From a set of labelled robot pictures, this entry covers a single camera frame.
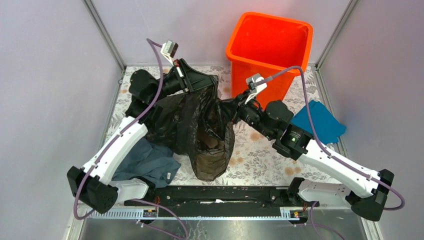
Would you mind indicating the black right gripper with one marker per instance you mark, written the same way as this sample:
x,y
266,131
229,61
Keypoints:
x,y
239,101

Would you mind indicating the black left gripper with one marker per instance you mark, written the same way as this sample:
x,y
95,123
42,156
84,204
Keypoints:
x,y
191,80

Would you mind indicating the black plastic trash bag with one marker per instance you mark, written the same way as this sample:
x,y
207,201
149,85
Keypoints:
x,y
196,125

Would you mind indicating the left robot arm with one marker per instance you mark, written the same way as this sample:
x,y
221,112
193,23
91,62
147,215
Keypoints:
x,y
93,183

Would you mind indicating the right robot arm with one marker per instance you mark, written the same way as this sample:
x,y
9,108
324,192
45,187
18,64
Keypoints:
x,y
363,190

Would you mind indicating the orange plastic trash bin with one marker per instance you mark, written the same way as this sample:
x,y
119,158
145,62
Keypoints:
x,y
266,44

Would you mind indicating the floral patterned table mat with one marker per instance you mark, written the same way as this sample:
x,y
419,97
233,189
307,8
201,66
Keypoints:
x,y
253,162

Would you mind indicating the bright blue folded cloth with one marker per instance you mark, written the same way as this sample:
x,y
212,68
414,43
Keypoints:
x,y
328,129

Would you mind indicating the grey-blue crumpled cloth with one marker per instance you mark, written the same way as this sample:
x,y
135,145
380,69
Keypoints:
x,y
150,161

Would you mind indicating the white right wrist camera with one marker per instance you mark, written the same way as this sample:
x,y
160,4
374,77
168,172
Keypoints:
x,y
256,84

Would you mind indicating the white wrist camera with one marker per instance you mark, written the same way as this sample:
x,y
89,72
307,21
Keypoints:
x,y
168,50
256,84

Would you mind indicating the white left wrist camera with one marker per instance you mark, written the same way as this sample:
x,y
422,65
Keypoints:
x,y
168,50

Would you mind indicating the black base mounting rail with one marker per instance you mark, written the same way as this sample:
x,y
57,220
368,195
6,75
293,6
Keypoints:
x,y
223,201

